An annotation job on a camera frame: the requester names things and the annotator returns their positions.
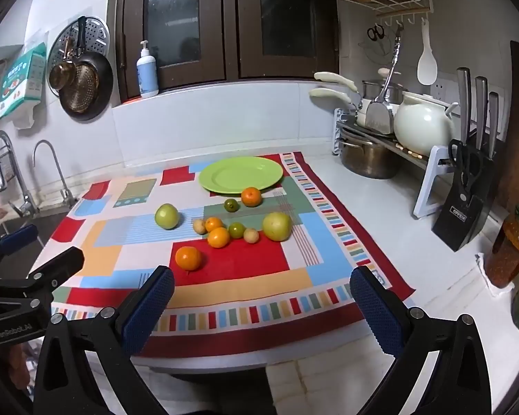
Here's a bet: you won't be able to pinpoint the dark brown window frame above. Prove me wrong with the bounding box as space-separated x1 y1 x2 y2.
112 0 340 101

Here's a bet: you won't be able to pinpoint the black frying pan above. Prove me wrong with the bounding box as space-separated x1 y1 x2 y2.
60 17 114 121

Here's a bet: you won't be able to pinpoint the green plate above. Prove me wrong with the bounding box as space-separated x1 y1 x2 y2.
198 156 284 194

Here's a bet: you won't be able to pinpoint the white wall socket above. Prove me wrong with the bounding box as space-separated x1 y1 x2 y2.
430 79 504 115

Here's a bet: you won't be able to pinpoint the kitchen sink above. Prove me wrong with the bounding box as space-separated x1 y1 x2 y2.
0 207 72 245

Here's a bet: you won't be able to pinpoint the colourful patterned tablecloth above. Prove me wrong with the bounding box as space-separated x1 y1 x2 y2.
26 152 416 357

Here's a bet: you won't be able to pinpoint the white ceramic pot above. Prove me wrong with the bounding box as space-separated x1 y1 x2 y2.
393 92 459 156

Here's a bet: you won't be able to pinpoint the yellow-green apple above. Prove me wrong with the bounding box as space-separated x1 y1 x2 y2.
262 213 293 242

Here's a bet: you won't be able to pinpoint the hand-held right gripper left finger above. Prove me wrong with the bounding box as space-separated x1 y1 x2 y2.
34 265 176 415

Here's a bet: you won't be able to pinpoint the black kitchen scissors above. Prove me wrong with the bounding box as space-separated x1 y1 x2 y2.
449 139 482 187

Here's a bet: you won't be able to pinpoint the green and white tissue pack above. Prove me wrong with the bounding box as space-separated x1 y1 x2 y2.
0 43 47 119

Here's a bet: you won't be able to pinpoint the blue pump soap bottle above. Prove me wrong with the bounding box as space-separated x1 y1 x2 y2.
137 40 160 98

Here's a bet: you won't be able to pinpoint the white rice spoon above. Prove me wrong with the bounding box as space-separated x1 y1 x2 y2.
417 19 438 86

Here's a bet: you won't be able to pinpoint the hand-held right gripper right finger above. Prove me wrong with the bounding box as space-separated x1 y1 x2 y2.
349 265 494 415

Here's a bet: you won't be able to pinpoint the green apple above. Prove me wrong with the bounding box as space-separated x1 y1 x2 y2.
155 203 181 230

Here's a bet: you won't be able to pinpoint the black knife block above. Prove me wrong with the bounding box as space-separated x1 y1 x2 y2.
431 138 496 252

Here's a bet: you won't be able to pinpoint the tall chrome faucet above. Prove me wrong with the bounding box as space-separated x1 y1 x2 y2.
0 130 39 218

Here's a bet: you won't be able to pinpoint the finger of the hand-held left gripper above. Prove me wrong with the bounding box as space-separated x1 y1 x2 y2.
19 246 85 289
0 224 39 277

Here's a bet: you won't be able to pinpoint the perforated steel steamer plate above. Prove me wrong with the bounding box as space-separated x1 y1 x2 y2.
47 16 111 96

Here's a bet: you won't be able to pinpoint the steel pot with lid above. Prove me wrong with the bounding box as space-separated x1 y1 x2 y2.
362 68 409 105

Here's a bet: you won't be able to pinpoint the small copper pot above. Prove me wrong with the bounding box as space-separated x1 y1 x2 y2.
48 37 76 91

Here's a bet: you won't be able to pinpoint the chili sauce jar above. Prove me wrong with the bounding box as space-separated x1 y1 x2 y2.
484 205 519 288

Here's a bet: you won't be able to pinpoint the thin chrome faucet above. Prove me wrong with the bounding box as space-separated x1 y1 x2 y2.
32 140 79 208

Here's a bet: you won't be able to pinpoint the white and steel dish rack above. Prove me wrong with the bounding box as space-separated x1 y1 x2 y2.
332 108 457 219

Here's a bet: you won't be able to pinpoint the cream handled saucepan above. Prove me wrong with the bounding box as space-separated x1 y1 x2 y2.
314 71 359 92
309 87 373 127

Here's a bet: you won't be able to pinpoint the steel spatula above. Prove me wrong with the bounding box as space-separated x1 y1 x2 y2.
363 26 404 135

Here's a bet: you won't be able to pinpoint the steel handled knife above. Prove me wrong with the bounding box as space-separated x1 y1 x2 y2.
475 76 489 148
488 92 500 153
457 67 472 143

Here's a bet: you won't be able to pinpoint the large steel pot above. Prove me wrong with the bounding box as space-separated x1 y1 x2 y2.
339 136 401 179

